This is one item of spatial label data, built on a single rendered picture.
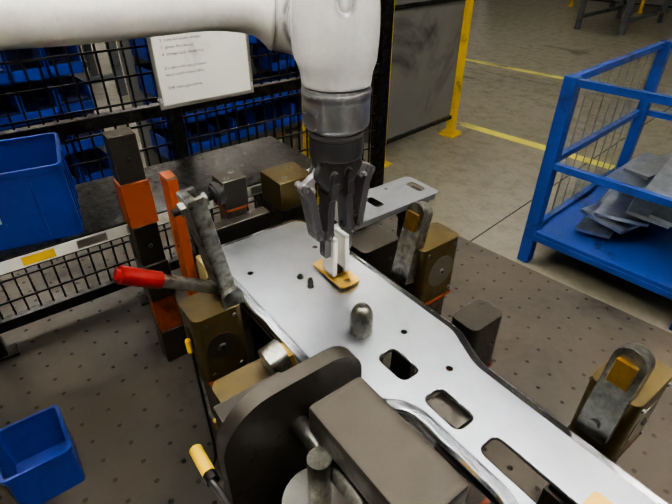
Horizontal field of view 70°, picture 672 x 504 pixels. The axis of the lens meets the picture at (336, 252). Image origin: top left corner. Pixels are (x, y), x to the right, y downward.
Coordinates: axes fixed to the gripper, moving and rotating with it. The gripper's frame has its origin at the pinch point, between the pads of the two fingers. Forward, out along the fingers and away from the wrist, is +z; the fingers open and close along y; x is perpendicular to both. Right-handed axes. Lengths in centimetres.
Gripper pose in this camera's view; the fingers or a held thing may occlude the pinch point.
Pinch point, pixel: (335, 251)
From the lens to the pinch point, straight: 75.7
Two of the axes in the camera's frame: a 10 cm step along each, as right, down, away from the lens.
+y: -8.0, 3.4, -5.0
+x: 6.0, 4.5, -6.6
